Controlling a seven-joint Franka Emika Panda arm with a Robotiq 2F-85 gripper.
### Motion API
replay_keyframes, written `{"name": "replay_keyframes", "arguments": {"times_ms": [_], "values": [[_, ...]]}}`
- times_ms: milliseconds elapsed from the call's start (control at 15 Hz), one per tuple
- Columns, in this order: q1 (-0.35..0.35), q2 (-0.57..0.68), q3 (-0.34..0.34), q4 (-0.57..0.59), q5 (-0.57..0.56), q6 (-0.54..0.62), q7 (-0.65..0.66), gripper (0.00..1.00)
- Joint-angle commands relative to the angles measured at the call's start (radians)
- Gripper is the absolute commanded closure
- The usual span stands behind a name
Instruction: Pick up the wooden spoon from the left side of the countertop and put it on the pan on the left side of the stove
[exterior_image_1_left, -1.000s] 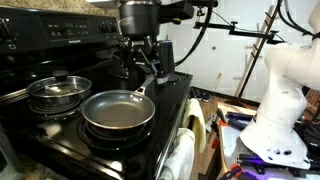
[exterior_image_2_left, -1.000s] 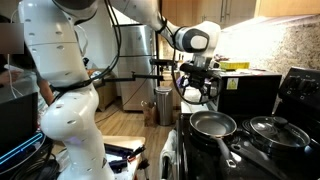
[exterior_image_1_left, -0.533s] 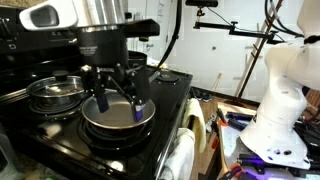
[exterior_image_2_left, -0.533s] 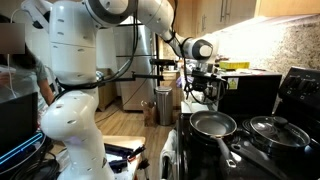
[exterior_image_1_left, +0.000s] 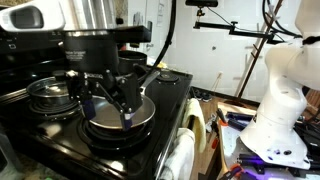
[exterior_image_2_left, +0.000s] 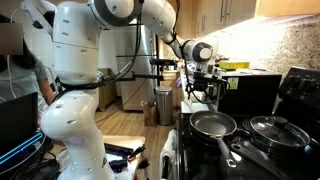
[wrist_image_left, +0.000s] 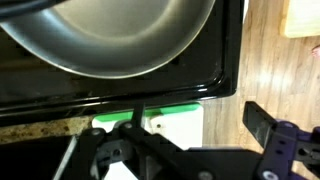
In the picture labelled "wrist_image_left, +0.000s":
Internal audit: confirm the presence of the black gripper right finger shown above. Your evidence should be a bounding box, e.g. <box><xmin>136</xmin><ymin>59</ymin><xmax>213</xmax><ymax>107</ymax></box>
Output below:
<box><xmin>242</xmin><ymin>100</ymin><xmax>320</xmax><ymax>180</ymax></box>

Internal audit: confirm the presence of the white green-edged cutting board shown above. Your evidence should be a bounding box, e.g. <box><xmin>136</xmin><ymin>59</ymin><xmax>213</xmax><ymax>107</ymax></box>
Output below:
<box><xmin>91</xmin><ymin>102</ymin><xmax>204</xmax><ymax>180</ymax></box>

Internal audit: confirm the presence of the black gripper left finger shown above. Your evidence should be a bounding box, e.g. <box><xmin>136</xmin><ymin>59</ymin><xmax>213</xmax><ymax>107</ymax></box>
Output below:
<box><xmin>76</xmin><ymin>103</ymin><xmax>214</xmax><ymax>180</ymax></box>

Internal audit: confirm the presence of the grey nonstick frying pan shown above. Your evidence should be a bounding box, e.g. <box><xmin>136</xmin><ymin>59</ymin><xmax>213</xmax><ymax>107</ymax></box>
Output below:
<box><xmin>0</xmin><ymin>0</ymin><xmax>217</xmax><ymax>80</ymax></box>

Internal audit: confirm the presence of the black electric stove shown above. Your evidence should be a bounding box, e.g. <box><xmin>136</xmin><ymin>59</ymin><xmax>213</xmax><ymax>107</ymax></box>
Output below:
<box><xmin>0</xmin><ymin>0</ymin><xmax>246</xmax><ymax>128</ymax></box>

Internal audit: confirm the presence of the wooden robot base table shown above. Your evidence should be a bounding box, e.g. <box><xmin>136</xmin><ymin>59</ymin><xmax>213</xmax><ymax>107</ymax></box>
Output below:
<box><xmin>279</xmin><ymin>0</ymin><xmax>320</xmax><ymax>39</ymax></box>

